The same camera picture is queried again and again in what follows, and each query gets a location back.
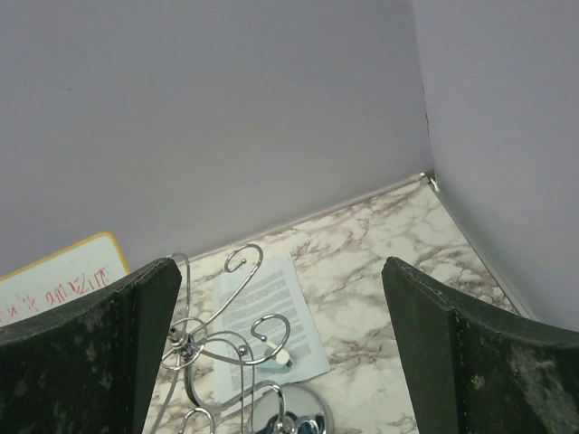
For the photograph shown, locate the chrome wine glass rack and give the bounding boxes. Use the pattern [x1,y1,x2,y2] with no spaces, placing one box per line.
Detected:
[150,243,336,433]

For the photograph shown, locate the small teal white marker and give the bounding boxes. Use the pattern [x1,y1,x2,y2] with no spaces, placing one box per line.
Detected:
[256,349,293,373]

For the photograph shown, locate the printed paper sheet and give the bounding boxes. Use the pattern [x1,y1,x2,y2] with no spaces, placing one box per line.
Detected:
[212,253,330,406]

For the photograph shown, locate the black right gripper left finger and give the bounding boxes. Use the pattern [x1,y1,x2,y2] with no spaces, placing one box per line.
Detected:
[1,258,182,433]

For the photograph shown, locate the yellow framed whiteboard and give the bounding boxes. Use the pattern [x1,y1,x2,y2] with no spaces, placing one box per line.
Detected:
[1,232,130,326]

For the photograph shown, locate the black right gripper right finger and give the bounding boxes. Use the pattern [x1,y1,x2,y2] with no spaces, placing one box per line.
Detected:
[382,257,578,433]

